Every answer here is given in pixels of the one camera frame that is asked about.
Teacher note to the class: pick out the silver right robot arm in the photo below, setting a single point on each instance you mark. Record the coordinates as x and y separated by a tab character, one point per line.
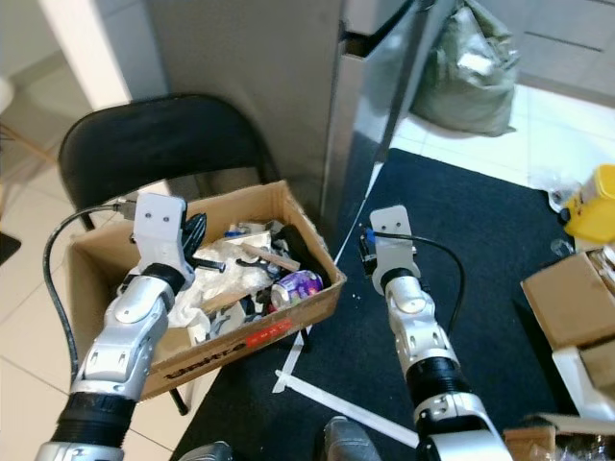
428	336

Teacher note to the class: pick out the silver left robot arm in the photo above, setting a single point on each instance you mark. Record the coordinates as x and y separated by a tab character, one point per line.
125	331

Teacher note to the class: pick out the yellow plastic bin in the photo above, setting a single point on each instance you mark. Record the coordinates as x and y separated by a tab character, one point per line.
594	206

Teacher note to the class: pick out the crumpled white plastic bag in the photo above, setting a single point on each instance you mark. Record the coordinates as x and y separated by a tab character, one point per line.
245	254

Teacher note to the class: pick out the purple drink can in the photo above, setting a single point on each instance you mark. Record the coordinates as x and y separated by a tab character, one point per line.
298	288

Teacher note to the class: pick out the brown wooden stick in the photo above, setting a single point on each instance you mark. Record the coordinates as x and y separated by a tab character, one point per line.
269	257

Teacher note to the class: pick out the black padded chair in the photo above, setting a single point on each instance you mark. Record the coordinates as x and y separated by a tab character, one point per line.
154	144

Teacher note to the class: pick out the cardboard box with red label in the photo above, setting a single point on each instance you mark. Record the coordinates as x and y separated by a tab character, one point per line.
269	341

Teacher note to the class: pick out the large black floor mat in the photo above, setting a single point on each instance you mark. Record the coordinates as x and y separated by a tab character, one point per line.
490	202

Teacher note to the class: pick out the white tape strip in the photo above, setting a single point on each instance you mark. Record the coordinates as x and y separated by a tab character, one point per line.
332	394

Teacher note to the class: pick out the stainless steel door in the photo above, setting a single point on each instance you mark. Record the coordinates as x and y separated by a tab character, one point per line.
375	106

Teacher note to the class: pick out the grey cabinet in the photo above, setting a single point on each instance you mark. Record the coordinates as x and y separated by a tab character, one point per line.
240	77

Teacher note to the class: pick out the grey right robot foot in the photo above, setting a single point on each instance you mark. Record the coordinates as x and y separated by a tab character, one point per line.
346	440

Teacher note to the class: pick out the grey robot foot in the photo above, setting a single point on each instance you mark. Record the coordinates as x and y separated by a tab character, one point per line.
204	452
346	440

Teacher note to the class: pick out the green woven sack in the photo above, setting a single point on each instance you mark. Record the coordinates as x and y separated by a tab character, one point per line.
466	86

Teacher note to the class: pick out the clear plastic bag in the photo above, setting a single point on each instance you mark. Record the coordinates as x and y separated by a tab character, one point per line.
559	197

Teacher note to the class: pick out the plain closed cardboard box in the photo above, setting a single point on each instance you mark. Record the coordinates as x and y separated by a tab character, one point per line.
572	298

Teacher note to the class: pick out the grey left robot foot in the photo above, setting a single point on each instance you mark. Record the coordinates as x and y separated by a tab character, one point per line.
204	452

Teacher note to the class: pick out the white foam block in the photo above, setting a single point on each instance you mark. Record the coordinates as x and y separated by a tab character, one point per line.
586	379

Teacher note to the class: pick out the open brown carton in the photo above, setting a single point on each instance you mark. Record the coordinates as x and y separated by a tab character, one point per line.
562	440

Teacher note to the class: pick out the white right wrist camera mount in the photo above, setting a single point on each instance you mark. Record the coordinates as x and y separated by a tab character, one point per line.
391	240

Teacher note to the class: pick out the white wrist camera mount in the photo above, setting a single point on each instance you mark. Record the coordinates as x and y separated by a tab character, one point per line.
391	240
159	226

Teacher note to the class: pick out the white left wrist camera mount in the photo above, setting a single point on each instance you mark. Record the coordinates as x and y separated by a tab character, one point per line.
159	226

